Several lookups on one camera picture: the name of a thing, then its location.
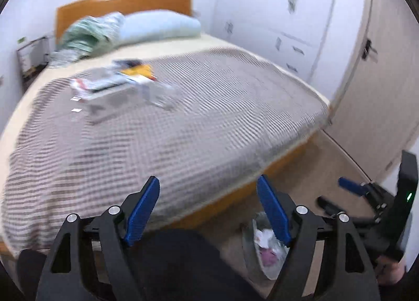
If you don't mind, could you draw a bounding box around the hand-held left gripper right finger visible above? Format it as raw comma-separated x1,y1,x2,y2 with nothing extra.
257,175,382,301

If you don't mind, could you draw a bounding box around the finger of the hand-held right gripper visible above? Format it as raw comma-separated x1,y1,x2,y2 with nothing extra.
338,177,388,205
317,197,377,223

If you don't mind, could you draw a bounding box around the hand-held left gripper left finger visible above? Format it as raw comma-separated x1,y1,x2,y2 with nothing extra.
35,176,161,301

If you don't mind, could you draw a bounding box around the clear plastic trash bag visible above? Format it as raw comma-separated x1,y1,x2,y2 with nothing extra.
241,211,293,281

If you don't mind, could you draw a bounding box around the purple cloth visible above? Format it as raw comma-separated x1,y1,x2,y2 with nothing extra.
260,247,280,267

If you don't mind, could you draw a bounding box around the clear plastic bottle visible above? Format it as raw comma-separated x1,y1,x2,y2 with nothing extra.
146,83,180,111

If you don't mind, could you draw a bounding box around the yellow packet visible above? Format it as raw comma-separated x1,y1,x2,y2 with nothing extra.
120,65,155,79

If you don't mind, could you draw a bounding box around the person's right hand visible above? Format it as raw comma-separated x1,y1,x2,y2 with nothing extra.
376,255,409,286

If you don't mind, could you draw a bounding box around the person's right leg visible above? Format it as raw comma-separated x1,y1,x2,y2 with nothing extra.
136,229,264,301

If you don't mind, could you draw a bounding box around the person's leg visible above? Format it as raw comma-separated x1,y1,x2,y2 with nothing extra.
16,249,50,301
136,229,264,301

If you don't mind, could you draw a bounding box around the light wooden door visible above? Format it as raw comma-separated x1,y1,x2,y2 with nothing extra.
322,0,419,184

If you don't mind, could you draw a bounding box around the brown checked blanket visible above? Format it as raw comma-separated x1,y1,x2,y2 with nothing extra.
0,46,328,252

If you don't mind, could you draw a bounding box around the clear plastic wrapper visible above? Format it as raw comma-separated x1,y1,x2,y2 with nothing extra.
70,70,140,124

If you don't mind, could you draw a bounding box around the person's left leg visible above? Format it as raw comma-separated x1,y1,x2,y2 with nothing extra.
16,249,50,301

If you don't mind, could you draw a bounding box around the green floral quilt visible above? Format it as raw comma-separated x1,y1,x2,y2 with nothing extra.
49,13,126,67

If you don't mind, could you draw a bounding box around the light blue pillow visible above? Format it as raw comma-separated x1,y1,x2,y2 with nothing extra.
119,9,202,46

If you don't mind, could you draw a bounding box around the black metal nightstand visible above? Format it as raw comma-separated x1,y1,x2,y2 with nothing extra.
17,36,49,79

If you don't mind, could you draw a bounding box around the white wardrobe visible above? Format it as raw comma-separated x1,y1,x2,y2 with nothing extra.
209,0,374,92

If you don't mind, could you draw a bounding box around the wooden headboard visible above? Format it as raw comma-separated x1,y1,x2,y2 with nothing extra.
55,0,193,46

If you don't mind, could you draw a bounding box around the black door handle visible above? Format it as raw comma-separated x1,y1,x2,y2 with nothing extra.
362,39,377,60

